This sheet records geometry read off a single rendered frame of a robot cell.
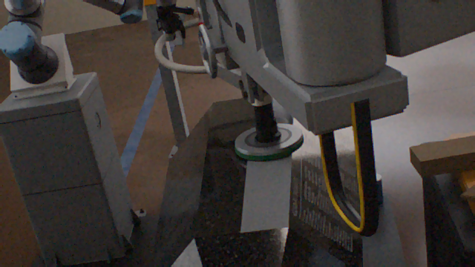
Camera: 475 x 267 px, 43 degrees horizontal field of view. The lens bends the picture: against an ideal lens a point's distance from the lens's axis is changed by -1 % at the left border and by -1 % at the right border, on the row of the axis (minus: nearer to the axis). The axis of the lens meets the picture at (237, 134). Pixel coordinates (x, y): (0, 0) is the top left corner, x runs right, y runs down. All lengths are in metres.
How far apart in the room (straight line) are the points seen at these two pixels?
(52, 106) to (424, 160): 1.68
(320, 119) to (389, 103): 0.13
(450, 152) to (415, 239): 1.17
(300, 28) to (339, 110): 0.16
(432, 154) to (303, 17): 0.75
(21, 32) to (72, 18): 6.37
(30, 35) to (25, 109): 0.34
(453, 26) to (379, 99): 0.22
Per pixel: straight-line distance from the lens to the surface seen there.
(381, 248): 2.76
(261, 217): 1.54
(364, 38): 1.08
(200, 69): 2.26
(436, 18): 1.20
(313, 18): 1.06
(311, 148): 1.99
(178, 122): 3.94
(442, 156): 1.69
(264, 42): 1.32
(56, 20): 9.15
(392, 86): 1.12
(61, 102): 2.75
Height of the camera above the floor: 1.59
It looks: 22 degrees down
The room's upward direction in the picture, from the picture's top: 11 degrees counter-clockwise
